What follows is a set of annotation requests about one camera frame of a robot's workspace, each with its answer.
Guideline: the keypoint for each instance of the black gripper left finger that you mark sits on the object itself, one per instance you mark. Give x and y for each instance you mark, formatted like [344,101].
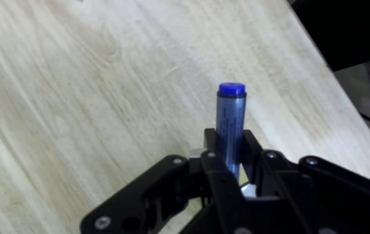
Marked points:
[166,195]

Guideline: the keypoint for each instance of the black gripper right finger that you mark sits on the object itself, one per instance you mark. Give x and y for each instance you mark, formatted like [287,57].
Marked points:
[315,195]

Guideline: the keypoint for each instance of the blue marker pen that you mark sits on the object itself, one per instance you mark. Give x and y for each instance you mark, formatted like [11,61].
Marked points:
[230,125]

